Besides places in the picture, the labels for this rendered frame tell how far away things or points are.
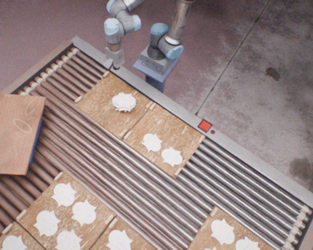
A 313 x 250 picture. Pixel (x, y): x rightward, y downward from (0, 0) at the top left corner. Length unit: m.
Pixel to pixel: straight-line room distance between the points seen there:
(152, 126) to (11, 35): 2.52
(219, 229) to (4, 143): 1.31
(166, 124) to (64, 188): 0.73
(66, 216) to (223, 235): 0.87
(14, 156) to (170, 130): 0.93
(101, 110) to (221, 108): 1.58
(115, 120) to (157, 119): 0.28
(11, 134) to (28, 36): 2.12
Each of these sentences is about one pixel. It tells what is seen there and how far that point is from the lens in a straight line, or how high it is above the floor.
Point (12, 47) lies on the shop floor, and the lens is 3.62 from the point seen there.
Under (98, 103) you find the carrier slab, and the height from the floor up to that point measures 0.94.
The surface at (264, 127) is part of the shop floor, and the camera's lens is 3.01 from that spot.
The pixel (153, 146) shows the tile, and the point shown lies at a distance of 1.61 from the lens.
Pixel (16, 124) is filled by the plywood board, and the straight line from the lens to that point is 1.73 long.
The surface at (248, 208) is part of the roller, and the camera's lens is 1.67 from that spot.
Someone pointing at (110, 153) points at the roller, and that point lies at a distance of 1.64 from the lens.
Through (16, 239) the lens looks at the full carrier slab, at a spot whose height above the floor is 0.95.
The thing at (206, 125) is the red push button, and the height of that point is 0.93.
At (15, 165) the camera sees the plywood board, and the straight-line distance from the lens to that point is 1.64.
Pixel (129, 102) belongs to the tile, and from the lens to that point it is 1.67.
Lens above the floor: 2.46
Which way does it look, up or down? 65 degrees down
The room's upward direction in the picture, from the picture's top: 6 degrees clockwise
